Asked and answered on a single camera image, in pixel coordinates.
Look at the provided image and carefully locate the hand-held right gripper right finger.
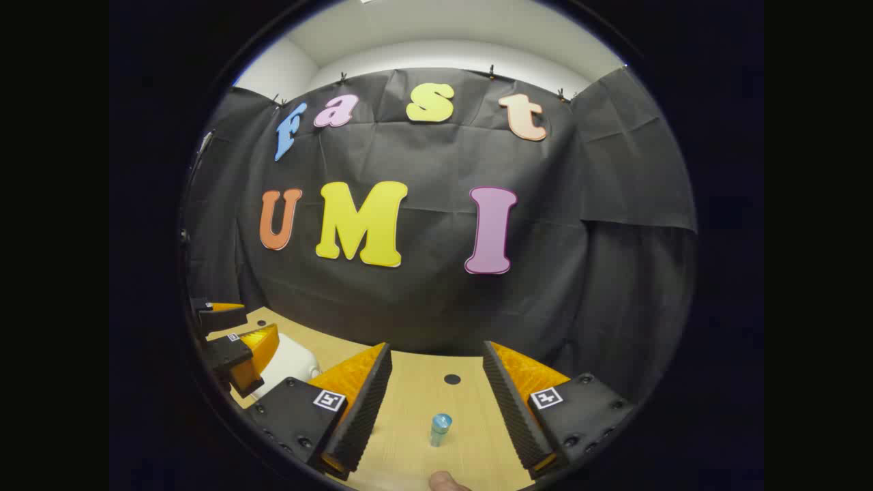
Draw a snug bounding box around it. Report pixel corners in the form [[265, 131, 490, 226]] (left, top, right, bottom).
[[482, 340, 636, 479]]

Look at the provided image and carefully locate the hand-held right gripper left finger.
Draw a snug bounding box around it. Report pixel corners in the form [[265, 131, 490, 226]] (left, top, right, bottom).
[[244, 342, 394, 481]]

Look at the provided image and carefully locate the white suitcase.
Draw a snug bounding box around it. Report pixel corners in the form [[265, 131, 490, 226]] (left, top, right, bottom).
[[259, 332, 322, 400]]

